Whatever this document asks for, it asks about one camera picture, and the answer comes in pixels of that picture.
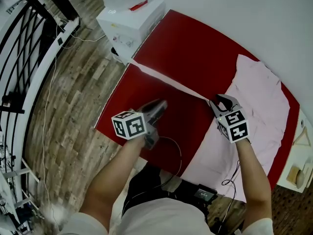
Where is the person's right forearm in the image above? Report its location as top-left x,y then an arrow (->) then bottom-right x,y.
234,138 -> 272,220

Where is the white side table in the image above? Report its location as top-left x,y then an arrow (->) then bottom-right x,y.
277,109 -> 313,194

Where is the black device with screen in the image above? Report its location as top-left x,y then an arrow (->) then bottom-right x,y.
193,184 -> 218,203

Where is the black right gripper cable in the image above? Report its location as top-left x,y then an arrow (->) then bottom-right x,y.
217,160 -> 242,230

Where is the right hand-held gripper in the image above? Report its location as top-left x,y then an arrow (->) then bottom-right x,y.
209,94 -> 250,144

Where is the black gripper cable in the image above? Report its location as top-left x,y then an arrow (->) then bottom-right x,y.
122,136 -> 183,215
217,160 -> 242,230

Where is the wooden clothes hanger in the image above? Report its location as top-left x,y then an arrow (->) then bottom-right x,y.
292,126 -> 312,147

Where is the person's left forearm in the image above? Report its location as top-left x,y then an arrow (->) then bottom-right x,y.
79,136 -> 146,230

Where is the pink robe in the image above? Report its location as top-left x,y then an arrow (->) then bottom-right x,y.
182,54 -> 291,203

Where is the person's white shirt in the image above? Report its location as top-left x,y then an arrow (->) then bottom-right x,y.
58,197 -> 274,235

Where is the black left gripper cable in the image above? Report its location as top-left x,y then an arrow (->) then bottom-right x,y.
122,136 -> 183,215

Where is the white water dispenser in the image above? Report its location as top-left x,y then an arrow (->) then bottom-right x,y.
96,0 -> 166,66

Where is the white floor cable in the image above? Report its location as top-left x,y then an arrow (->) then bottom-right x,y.
41,21 -> 106,230

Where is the light wooden box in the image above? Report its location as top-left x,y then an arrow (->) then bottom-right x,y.
286,165 -> 300,185

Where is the black metal railing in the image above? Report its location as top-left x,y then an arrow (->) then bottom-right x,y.
0,0 -> 81,233

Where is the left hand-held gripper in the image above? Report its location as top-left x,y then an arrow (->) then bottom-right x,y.
111,99 -> 168,150

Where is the red tablecloth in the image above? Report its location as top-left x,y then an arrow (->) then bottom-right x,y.
94,8 -> 301,189

